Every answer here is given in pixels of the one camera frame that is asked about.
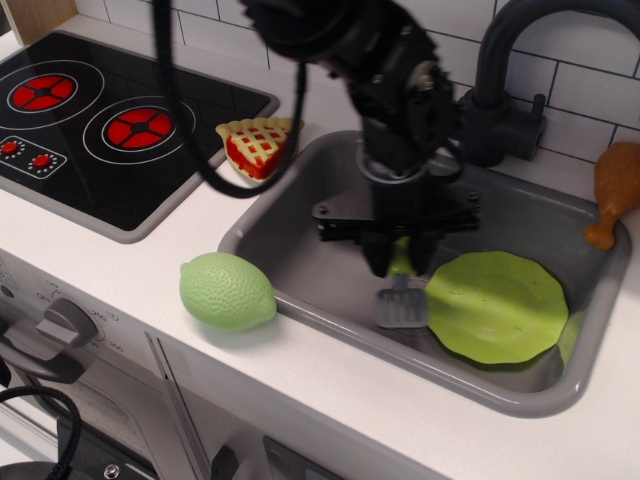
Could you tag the green toy lime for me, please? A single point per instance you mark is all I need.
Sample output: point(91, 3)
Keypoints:
point(226, 292)

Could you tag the grey oven door handle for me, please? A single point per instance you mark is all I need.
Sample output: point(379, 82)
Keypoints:
point(60, 369)

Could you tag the green plastic plate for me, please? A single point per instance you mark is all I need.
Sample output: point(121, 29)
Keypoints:
point(496, 307)

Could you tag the toy pie slice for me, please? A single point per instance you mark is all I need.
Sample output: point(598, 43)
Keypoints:
point(255, 147)

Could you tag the grey oven knob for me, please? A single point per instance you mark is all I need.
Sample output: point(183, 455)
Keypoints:
point(67, 324)

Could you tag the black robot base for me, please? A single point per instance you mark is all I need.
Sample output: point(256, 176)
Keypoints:
point(82, 455)

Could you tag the green handled grey spatula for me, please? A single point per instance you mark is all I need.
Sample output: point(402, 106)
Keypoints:
point(401, 306)

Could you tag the wooden side panel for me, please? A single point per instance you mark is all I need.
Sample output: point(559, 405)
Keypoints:
point(32, 19)

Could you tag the black toy stovetop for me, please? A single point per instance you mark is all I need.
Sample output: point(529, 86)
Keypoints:
point(87, 134)

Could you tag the grey plastic sink basin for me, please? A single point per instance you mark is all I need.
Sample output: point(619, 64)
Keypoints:
point(328, 285)

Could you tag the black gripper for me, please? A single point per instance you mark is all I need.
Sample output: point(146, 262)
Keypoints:
point(375, 215)

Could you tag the black faucet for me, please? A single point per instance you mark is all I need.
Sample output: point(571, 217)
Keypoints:
point(493, 127)

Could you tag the brown toy chicken drumstick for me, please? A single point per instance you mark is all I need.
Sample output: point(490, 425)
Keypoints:
point(616, 189)

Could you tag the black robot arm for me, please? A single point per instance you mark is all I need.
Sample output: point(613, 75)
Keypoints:
point(409, 119)

